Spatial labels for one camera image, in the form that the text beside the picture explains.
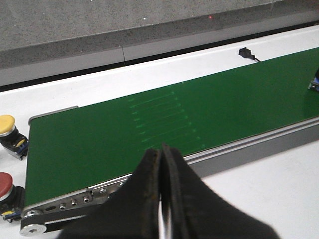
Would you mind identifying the yellow mushroom push button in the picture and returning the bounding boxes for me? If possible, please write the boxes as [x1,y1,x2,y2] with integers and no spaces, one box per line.
[0,115,29,160]

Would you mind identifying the green conveyor belt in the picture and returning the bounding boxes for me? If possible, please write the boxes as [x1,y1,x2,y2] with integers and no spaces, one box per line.
[20,48,319,237]

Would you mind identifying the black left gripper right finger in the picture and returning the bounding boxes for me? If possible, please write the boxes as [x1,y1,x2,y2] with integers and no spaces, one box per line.
[160,144,279,239]

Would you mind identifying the red mushroom push button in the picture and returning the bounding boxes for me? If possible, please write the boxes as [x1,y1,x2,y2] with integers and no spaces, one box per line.
[308,69,319,92]
[0,172,25,223]

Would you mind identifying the small black sensor block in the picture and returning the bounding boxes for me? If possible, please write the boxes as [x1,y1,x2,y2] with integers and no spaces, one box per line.
[239,47,261,62]

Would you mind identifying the grey stone counter slab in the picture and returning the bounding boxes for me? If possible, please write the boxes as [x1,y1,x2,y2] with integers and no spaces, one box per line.
[0,0,319,69]

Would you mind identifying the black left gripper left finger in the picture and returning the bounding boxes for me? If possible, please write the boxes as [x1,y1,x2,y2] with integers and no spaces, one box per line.
[58,149,161,239]

